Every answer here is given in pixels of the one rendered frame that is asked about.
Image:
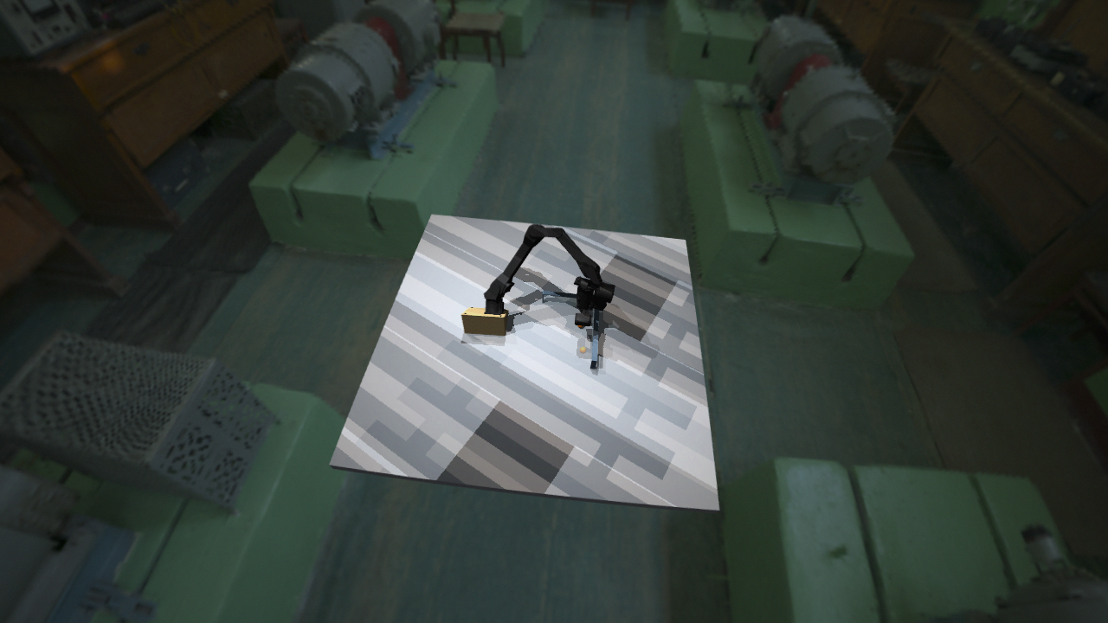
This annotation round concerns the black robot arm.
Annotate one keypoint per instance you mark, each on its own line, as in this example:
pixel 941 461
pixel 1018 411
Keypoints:
pixel 534 234

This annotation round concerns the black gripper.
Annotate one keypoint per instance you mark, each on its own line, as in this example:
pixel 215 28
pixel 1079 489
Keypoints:
pixel 583 318

